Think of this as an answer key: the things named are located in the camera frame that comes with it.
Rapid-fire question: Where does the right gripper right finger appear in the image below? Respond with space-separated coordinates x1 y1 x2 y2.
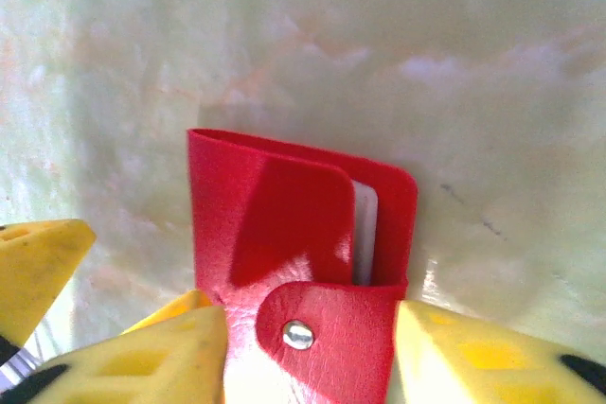
387 299 606 404

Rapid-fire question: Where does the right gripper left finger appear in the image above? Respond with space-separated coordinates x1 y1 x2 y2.
9 304 229 404

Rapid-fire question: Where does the red card holder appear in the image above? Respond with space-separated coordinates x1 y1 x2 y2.
187 128 419 404

